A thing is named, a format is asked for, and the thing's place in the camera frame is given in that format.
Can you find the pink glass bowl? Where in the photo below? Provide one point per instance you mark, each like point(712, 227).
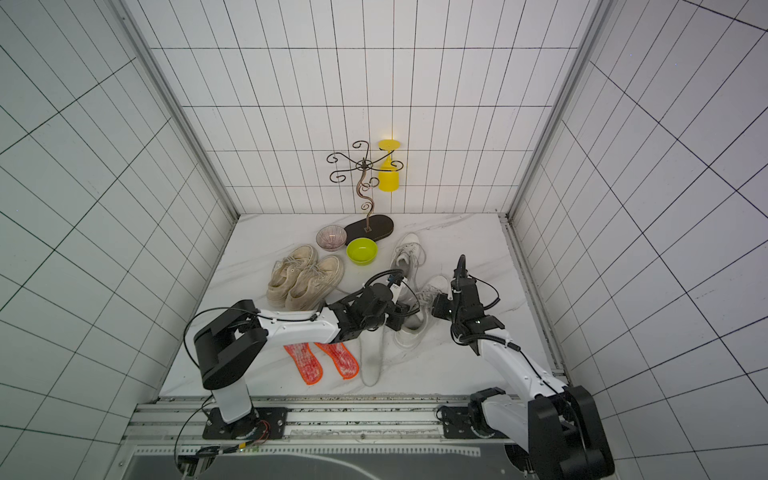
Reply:
point(331, 238)

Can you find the beige lace sneaker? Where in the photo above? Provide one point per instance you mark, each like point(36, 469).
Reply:
point(314, 283)
point(286, 271)

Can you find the ornate metal cup stand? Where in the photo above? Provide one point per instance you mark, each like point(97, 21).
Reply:
point(373, 226)

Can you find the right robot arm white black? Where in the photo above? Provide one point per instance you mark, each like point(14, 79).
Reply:
point(557, 425)

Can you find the aluminium mounting rail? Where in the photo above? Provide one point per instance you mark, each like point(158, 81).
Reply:
point(314, 420)

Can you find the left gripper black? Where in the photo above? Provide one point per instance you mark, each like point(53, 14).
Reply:
point(399, 312)

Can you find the yellow plastic goblet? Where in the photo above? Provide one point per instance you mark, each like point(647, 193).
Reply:
point(388, 175)

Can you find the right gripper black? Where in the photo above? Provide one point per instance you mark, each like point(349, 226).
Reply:
point(461, 288)

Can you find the green plastic bowl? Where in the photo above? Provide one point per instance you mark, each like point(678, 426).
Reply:
point(362, 251)

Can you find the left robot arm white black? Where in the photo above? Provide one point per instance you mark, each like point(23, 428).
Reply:
point(224, 348)

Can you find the white sneaker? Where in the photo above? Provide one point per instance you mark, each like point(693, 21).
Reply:
point(408, 256)
point(415, 326)

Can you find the white insole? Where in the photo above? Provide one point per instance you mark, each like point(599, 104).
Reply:
point(371, 350)

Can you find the red insole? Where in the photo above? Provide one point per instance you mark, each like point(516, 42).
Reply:
point(344, 362)
point(307, 364)

